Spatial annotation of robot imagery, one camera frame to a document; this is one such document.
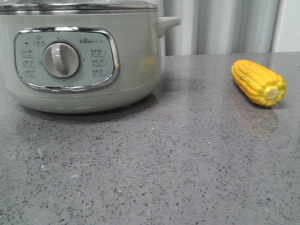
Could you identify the white pleated curtain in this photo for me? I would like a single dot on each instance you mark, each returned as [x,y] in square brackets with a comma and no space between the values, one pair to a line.
[231,26]

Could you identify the glass pot lid steel rim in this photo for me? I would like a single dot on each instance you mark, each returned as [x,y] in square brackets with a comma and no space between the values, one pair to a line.
[50,5]

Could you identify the grey round control knob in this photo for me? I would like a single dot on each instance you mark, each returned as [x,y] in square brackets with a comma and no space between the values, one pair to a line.
[61,60]

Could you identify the yellow corn cob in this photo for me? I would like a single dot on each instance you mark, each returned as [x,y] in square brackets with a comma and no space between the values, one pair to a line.
[260,84]

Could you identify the light green electric cooking pot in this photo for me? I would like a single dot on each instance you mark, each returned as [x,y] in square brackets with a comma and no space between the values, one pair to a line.
[119,50]

